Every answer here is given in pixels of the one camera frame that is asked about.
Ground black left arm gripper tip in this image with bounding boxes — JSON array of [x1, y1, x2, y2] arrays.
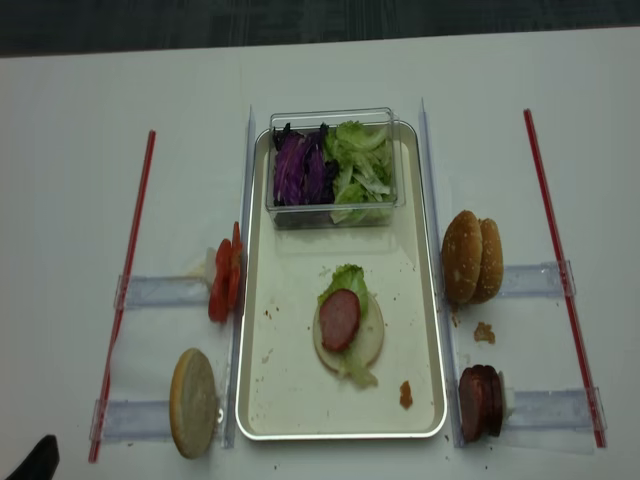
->
[[9, 434, 60, 480]]

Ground round meat patty slice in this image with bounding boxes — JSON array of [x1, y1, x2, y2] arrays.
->
[[319, 289, 361, 352]]

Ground front tomato slice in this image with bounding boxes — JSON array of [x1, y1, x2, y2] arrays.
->
[[208, 239, 232, 323]]

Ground tomato slice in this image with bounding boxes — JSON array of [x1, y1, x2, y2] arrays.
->
[[208, 239, 232, 323], [227, 222, 243, 309]]

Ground rear tomato slice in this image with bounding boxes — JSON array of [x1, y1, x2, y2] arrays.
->
[[227, 222, 243, 309]]

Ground green lettuce leaf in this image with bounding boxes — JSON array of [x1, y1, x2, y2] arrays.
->
[[317, 264, 378, 388]]

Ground green shredded lettuce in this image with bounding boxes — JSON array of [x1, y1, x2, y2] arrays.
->
[[324, 120, 395, 226]]

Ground stack of meat slices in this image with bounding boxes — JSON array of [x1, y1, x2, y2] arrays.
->
[[458, 365, 505, 443]]

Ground white holder behind meat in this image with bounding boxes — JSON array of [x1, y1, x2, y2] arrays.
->
[[498, 370, 515, 422]]

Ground pale bun half left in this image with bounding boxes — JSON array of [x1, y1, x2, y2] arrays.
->
[[169, 348, 218, 459]]

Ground left red tape strip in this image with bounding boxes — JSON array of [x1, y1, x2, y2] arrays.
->
[[88, 130, 156, 464]]

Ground red tape strip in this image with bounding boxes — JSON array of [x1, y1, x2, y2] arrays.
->
[[88, 130, 156, 464], [523, 109, 607, 449]]

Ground left long clear divider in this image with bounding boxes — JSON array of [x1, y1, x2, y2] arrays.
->
[[219, 105, 256, 449]]

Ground long clear divider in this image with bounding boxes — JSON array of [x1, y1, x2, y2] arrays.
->
[[418, 99, 465, 448], [219, 105, 256, 449]]

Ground white holder behind tomatoes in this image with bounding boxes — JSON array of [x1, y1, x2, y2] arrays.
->
[[188, 247, 217, 289]]

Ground bottom bun slice on tray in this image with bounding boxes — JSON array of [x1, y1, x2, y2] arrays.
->
[[312, 293, 385, 374]]

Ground brown crumb on tray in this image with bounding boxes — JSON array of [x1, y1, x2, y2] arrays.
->
[[399, 380, 413, 409]]

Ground purple cabbage leaves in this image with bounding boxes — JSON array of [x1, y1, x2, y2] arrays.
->
[[272, 123, 339, 206]]

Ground clear plastic salad container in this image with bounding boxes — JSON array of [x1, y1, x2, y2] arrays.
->
[[265, 107, 402, 230]]

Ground right long clear divider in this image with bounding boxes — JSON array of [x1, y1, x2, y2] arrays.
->
[[418, 99, 465, 448]]

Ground brown crumb on table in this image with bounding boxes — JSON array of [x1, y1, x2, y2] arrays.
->
[[473, 322, 496, 345]]

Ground sesame bun front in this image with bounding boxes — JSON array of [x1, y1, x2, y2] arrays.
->
[[441, 210, 483, 304]]

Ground sesame bun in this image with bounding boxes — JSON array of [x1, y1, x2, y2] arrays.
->
[[441, 210, 483, 304], [471, 218, 504, 304]]

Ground sesame bun rear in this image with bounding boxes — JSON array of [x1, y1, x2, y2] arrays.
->
[[471, 218, 504, 304]]

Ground right red tape strip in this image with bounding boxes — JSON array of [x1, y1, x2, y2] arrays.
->
[[523, 109, 607, 449]]

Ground lower left clear rail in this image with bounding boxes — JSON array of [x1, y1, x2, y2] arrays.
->
[[89, 400, 172, 442]]

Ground clear rail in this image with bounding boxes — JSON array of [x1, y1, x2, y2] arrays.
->
[[89, 400, 172, 442], [498, 261, 576, 298], [504, 387, 608, 432], [114, 276, 209, 310]]

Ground upper left clear rail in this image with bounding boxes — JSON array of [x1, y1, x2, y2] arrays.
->
[[114, 276, 209, 310]]

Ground lower right clear rail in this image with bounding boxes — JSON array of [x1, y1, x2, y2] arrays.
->
[[504, 387, 608, 432]]

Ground upper right clear rail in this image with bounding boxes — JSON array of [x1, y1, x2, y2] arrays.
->
[[498, 261, 576, 298]]

